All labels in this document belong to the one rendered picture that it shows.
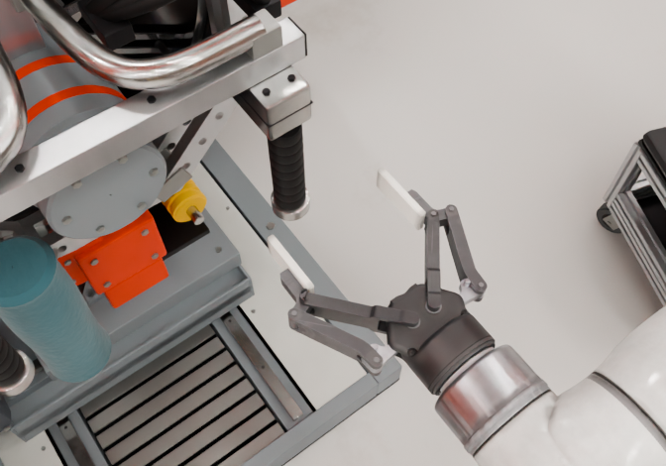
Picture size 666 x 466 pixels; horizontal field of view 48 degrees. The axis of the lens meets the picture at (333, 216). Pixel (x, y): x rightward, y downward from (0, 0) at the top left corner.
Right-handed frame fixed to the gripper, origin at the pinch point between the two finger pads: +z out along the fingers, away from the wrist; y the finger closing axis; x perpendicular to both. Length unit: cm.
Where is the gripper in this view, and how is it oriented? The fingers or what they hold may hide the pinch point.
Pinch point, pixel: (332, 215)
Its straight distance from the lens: 75.5
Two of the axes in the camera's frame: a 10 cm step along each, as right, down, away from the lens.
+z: -5.9, -6.9, 4.2
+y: 8.1, -5.0, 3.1
